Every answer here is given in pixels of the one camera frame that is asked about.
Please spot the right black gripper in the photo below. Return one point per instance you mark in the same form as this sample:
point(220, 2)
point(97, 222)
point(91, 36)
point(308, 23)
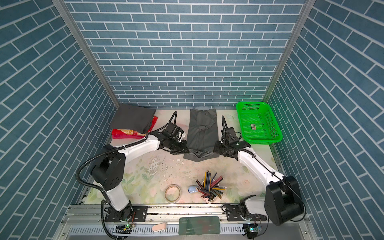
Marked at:
point(216, 148)

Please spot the folded dark grey t shirt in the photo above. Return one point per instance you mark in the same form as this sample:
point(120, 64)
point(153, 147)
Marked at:
point(126, 110)

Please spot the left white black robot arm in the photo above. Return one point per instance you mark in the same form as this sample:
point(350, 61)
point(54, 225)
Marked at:
point(108, 169)

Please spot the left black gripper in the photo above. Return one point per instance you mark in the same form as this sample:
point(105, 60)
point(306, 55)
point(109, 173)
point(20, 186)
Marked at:
point(184, 145)

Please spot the folded red t shirt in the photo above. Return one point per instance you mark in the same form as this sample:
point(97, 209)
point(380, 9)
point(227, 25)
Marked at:
point(135, 132)

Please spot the bundle of coloured pencils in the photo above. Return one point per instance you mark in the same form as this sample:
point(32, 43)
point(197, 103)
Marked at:
point(210, 188)

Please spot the small blue pencil sharpener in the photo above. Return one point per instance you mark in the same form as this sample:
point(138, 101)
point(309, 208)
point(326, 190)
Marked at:
point(193, 189)

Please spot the left small circuit board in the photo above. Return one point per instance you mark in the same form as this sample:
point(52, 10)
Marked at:
point(123, 229)

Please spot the black mounting plate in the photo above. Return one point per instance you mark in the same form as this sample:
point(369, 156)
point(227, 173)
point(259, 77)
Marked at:
point(236, 213)
point(128, 214)

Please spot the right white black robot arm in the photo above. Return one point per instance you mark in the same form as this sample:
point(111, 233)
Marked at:
point(282, 201)

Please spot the small circuit board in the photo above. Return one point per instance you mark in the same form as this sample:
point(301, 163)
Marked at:
point(123, 229)
point(250, 231)

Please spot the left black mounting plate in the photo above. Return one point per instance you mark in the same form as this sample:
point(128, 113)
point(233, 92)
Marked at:
point(128, 214)

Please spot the right small circuit board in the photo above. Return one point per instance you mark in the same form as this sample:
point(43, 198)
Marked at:
point(250, 231)

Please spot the pink eraser block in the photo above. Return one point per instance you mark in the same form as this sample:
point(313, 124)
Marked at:
point(159, 227)

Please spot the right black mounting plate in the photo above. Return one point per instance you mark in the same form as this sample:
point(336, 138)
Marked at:
point(236, 213)

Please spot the green plastic basket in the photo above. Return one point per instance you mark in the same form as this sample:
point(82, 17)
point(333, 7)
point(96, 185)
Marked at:
point(261, 115)

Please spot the roll of clear tape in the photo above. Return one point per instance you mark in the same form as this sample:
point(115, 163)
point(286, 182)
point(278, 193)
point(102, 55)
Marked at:
point(172, 194)

